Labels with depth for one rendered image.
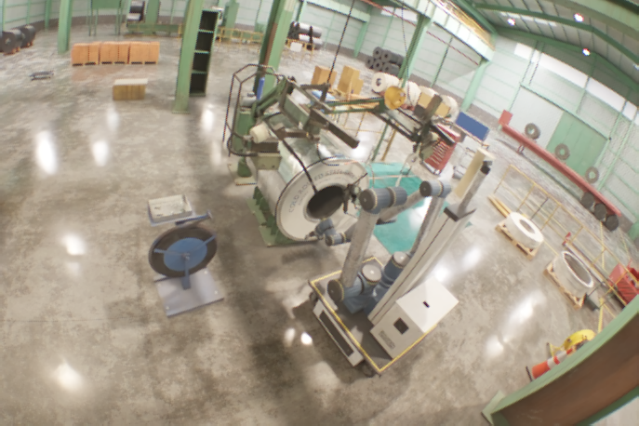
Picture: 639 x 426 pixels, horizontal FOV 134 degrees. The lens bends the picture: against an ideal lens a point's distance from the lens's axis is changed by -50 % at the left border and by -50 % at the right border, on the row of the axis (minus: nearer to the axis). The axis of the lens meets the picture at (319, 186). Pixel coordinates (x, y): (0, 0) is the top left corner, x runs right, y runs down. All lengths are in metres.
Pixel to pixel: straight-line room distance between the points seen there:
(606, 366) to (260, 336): 3.34
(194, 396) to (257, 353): 0.72
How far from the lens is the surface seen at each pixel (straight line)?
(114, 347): 2.81
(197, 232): 2.28
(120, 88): 7.92
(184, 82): 6.75
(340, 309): 2.70
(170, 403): 2.56
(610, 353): 3.07
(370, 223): 1.92
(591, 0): 2.98
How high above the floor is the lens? 2.49
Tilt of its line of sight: 31 degrees down
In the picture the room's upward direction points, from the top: 19 degrees clockwise
